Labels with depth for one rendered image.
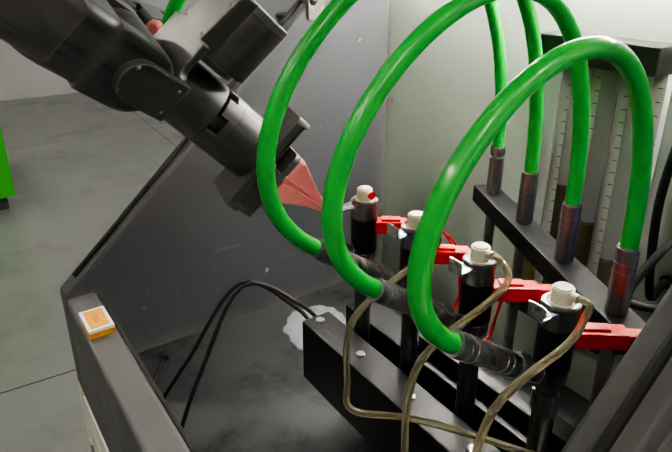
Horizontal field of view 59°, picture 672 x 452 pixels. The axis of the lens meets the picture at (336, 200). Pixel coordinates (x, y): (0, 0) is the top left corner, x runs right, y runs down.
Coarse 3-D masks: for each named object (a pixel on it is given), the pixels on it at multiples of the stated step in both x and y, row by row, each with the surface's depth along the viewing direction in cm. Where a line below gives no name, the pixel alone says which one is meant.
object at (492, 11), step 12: (180, 0) 58; (168, 12) 58; (492, 12) 65; (492, 24) 66; (492, 36) 66; (492, 48) 67; (504, 48) 67; (504, 60) 67; (504, 72) 68; (504, 84) 68; (504, 132) 71; (492, 144) 72
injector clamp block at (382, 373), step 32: (320, 320) 69; (384, 320) 70; (320, 352) 67; (352, 352) 64; (384, 352) 68; (320, 384) 69; (352, 384) 63; (384, 384) 59; (416, 384) 59; (448, 384) 59; (352, 416) 64; (448, 416) 55; (480, 416) 56; (384, 448) 60; (416, 448) 55; (448, 448) 52
